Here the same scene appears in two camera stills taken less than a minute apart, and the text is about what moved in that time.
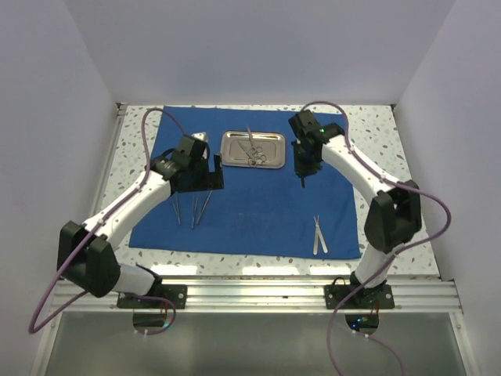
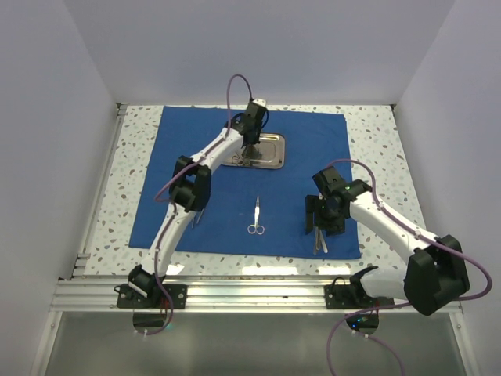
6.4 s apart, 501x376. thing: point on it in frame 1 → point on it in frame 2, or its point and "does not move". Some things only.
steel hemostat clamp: (255, 160) → (240, 160)
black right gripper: (301, 169) → (312, 205)
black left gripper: (211, 180) → (257, 139)
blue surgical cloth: (263, 207) does not move
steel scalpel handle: (322, 240) does not move
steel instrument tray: (261, 150) does not move
